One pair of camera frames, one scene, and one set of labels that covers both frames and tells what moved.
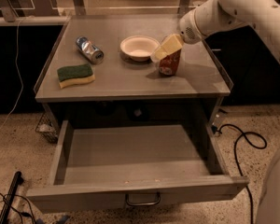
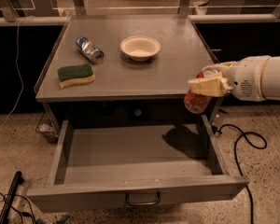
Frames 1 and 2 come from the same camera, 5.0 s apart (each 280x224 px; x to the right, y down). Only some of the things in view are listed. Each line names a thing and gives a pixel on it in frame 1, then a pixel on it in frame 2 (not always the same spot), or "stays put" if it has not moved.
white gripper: x=188 y=27 -> x=244 y=77
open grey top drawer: x=96 y=165 stays put
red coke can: x=169 y=64 -> x=197 y=103
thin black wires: x=14 y=195 stays put
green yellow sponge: x=77 y=75 stays put
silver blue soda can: x=90 y=50 stays put
